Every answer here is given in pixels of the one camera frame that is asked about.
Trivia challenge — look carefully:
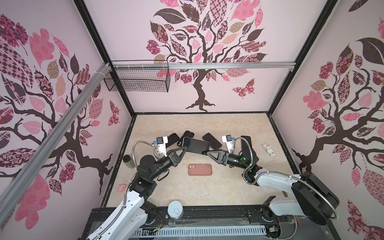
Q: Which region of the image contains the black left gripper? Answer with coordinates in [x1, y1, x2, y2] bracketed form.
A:
[150, 146, 188, 181]

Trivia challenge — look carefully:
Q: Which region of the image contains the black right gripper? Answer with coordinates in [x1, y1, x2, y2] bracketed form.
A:
[208, 149, 249, 172]

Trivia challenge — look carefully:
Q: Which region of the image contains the black smartphone with silver frame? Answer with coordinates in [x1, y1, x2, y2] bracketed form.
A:
[183, 137, 210, 155]

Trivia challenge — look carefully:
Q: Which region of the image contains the pink phone case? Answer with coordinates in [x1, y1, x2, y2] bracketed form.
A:
[188, 164, 213, 176]

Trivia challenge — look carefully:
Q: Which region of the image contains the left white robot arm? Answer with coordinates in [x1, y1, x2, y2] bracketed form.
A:
[87, 147, 188, 240]

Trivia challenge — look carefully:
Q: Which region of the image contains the black phone case left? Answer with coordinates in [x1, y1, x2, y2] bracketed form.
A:
[163, 133, 180, 148]

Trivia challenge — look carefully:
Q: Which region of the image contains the black smartphone centre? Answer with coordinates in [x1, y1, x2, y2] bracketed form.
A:
[202, 133, 222, 150]

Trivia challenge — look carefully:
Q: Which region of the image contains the black smartphone right side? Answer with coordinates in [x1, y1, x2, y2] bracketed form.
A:
[241, 136, 252, 158]

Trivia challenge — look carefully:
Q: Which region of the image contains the small white figurine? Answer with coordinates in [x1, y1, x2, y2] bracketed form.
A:
[263, 144, 275, 157]

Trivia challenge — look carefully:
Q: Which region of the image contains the glass spice jar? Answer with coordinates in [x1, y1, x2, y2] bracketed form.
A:
[123, 155, 136, 169]

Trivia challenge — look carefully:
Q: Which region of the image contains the white round can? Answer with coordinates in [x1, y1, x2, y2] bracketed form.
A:
[167, 201, 184, 220]

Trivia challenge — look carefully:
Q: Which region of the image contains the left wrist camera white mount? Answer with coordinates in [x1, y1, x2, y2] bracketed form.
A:
[153, 136, 168, 160]

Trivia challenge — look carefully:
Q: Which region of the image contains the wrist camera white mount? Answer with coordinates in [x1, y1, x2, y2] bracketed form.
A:
[153, 136, 168, 160]
[222, 135, 236, 154]

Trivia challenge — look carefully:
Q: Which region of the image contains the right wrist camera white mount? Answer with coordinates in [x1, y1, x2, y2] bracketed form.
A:
[222, 135, 236, 154]

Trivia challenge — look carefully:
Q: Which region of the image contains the black wire basket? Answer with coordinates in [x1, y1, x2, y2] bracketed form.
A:
[104, 60, 171, 93]

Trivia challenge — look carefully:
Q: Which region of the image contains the white slotted cable duct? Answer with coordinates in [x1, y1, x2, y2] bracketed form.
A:
[130, 226, 267, 239]

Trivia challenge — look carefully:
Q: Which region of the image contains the silver aluminium rail back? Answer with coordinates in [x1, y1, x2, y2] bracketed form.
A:
[112, 61, 296, 70]

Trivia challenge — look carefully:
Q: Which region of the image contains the silver aluminium rail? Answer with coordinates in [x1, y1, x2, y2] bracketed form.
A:
[112, 61, 296, 70]
[1, 63, 111, 224]

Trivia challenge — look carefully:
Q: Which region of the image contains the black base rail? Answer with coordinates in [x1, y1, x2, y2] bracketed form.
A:
[78, 205, 340, 240]

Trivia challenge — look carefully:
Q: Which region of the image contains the silver aluminium rail left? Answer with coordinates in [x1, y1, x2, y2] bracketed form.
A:
[1, 63, 111, 224]

